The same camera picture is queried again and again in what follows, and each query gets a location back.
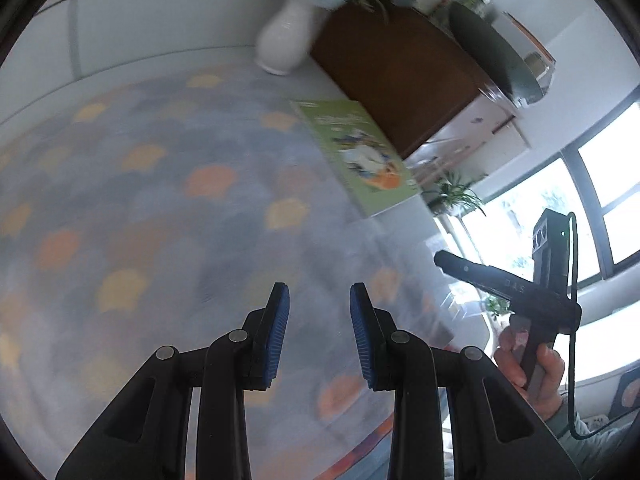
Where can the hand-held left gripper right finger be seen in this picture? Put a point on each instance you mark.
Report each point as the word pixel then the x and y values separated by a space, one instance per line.
pixel 364 340

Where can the white ribbed vase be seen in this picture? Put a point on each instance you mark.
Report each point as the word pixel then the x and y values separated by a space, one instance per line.
pixel 290 35

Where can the brown cabinet with white drawers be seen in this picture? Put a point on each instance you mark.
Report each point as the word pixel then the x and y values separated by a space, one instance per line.
pixel 400 75

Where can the light green book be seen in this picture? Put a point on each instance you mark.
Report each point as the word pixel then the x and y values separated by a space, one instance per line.
pixel 350 150

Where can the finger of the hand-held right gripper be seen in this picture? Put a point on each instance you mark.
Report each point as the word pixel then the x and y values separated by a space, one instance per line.
pixel 465 270

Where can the window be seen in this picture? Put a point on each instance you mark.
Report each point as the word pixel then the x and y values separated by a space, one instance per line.
pixel 550 185

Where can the small green potted plant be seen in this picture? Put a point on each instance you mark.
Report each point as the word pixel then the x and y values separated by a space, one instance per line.
pixel 495 305

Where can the person's right hand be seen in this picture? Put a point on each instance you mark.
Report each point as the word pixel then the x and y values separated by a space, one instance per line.
pixel 550 385

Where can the dark cloth with orange print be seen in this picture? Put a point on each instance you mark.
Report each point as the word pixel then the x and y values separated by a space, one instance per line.
pixel 627 395

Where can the person's right forearm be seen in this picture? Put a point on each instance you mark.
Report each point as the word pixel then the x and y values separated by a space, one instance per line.
pixel 590 455

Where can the dark round plate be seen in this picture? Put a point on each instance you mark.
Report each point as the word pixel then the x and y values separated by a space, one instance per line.
pixel 495 55

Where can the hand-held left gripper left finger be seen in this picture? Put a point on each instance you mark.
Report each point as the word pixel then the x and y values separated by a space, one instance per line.
pixel 276 340

